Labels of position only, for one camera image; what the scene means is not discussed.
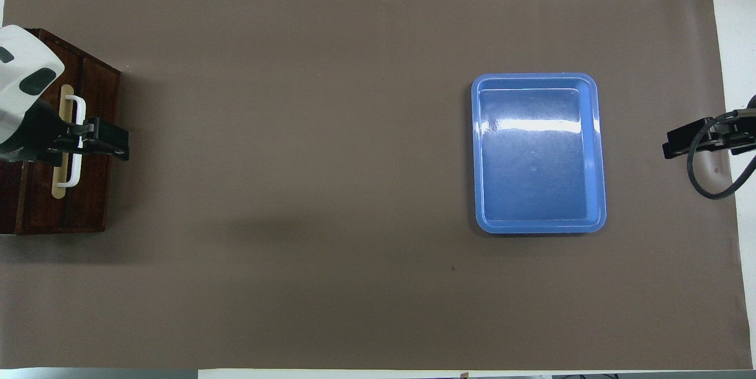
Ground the brown table mat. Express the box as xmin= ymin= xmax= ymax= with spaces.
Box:
xmin=0 ymin=0 xmax=754 ymax=370

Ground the blue plastic tray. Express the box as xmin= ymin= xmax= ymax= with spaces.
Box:
xmin=471 ymin=73 xmax=607 ymax=234

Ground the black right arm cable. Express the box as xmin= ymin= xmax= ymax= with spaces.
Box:
xmin=686 ymin=96 xmax=756 ymax=200

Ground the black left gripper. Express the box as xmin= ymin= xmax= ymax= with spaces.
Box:
xmin=0 ymin=99 xmax=130 ymax=165

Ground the dark wooden cabinet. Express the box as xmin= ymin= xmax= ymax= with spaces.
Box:
xmin=0 ymin=28 xmax=122 ymax=236

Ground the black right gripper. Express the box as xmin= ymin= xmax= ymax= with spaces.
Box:
xmin=662 ymin=108 xmax=756 ymax=160

